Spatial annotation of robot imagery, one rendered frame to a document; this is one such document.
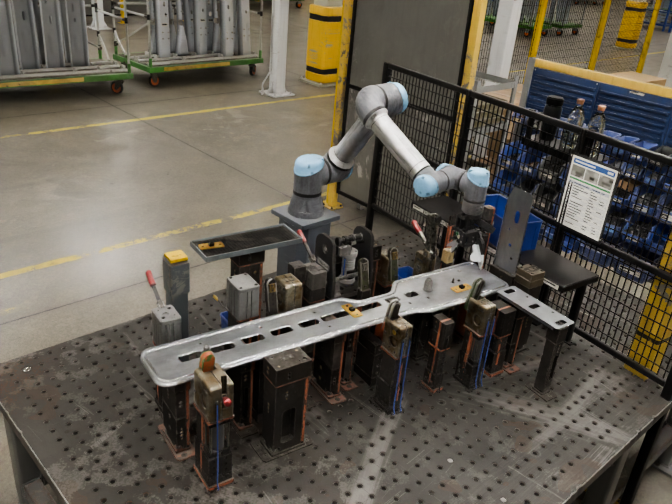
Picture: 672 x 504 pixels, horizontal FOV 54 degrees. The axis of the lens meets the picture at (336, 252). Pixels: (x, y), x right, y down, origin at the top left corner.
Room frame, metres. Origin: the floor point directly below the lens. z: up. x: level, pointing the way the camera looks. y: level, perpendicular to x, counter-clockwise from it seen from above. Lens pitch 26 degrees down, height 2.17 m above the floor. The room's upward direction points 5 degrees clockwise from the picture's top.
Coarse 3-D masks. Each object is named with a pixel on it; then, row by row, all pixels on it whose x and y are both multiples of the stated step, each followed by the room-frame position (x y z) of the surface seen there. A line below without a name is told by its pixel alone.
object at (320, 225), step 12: (288, 216) 2.45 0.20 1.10; (324, 216) 2.49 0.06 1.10; (336, 216) 2.50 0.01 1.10; (300, 228) 2.38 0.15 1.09; (312, 228) 2.42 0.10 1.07; (324, 228) 2.47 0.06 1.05; (312, 240) 2.43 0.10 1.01; (288, 252) 2.44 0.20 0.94; (300, 252) 2.41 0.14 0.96; (312, 252) 2.43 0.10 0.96
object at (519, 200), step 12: (516, 192) 2.37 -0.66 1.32; (516, 204) 2.36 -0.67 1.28; (528, 204) 2.32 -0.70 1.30; (504, 216) 2.40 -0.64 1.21; (528, 216) 2.31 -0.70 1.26; (504, 228) 2.39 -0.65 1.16; (516, 228) 2.34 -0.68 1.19; (504, 240) 2.38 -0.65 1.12; (516, 240) 2.33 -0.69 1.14; (504, 252) 2.37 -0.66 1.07; (516, 252) 2.32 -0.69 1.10; (504, 264) 2.36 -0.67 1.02; (516, 264) 2.31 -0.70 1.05
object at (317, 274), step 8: (312, 264) 2.10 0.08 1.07; (312, 272) 2.04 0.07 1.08; (320, 272) 2.04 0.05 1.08; (304, 280) 2.06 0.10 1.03; (312, 280) 2.02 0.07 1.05; (320, 280) 2.04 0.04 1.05; (304, 288) 2.06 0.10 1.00; (312, 288) 2.02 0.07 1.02; (320, 288) 2.04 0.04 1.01; (304, 296) 2.05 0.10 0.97; (312, 296) 2.02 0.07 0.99; (320, 296) 2.04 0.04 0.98; (304, 304) 2.06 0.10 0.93; (312, 320) 2.04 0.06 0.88; (312, 352) 2.04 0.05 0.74; (312, 360) 2.04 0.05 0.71
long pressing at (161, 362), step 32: (416, 288) 2.13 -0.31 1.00; (448, 288) 2.16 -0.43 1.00; (256, 320) 1.81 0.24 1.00; (288, 320) 1.84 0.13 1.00; (320, 320) 1.85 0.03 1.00; (352, 320) 1.87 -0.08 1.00; (160, 352) 1.60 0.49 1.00; (192, 352) 1.61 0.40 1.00; (224, 352) 1.63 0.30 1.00; (256, 352) 1.64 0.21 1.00; (160, 384) 1.46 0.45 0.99
